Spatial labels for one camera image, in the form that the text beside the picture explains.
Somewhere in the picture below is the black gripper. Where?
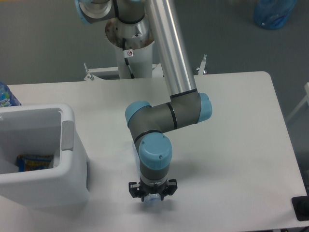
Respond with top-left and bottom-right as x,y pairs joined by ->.
128,179 -> 178,202

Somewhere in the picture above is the clear plastic bottle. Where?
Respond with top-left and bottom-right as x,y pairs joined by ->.
133,142 -> 161,206

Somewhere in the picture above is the white tissue paper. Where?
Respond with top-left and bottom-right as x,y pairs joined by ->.
50,152 -> 60,168

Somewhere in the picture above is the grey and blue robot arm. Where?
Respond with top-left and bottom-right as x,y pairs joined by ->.
75,0 -> 212,200

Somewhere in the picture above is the white plastic trash can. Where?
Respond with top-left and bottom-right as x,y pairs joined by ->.
0,103 -> 89,208

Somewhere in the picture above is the blue snack wrapper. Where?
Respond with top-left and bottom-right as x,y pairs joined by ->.
16,155 -> 53,172

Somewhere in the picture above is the black device at table corner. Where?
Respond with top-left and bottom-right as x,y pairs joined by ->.
292,196 -> 309,221

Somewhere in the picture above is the blue labelled bottle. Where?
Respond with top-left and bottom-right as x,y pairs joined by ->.
0,82 -> 21,107

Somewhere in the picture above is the blue plastic bag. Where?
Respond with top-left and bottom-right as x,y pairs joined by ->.
253,0 -> 297,30

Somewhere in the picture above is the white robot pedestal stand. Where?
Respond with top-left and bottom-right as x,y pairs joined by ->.
83,19 -> 208,82

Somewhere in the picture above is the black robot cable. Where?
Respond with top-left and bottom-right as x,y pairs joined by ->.
122,37 -> 136,79

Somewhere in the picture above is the white frame at right edge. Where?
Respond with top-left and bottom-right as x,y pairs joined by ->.
285,82 -> 309,123

